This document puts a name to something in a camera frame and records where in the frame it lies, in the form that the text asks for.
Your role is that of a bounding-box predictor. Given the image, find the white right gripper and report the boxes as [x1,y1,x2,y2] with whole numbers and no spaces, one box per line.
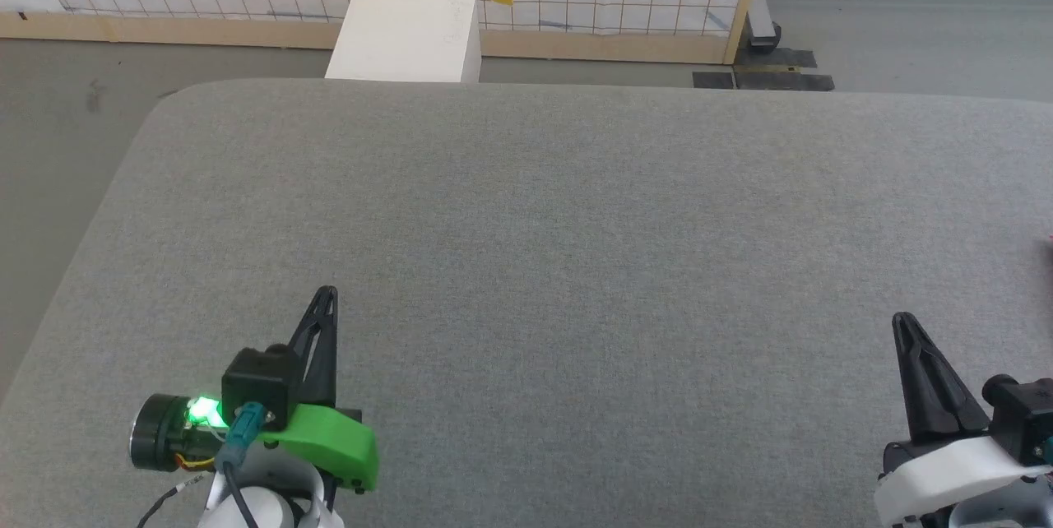
[873,312,1053,528]

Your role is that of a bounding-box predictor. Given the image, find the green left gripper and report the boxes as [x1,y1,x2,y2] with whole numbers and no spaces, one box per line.
[129,287,380,493]

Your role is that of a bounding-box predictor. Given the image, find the white box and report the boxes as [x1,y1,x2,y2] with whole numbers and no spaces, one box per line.
[324,0,483,85]

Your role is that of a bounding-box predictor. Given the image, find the black floor plates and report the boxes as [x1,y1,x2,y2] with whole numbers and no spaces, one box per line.
[692,47,835,93]

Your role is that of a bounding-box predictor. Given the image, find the grey partition stand foot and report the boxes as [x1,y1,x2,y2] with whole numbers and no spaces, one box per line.
[743,0,783,53]

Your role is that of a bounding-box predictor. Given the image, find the left teal plug black cable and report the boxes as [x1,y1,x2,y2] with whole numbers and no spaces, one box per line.
[214,402,269,528]

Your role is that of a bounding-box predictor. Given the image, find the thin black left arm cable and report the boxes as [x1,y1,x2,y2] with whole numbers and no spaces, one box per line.
[134,475,211,528]

